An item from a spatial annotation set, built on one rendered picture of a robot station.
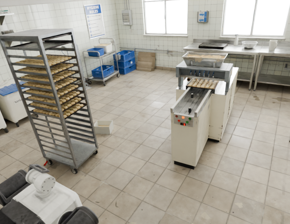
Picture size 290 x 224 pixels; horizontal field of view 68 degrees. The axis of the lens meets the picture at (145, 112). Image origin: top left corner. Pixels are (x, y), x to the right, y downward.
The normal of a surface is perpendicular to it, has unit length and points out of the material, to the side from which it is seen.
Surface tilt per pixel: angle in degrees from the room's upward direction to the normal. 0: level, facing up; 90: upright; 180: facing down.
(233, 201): 0
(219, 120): 90
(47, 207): 0
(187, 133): 90
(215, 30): 90
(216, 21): 90
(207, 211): 0
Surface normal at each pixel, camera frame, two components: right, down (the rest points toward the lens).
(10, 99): 0.83, 0.24
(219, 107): -0.46, 0.45
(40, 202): -0.07, -0.88
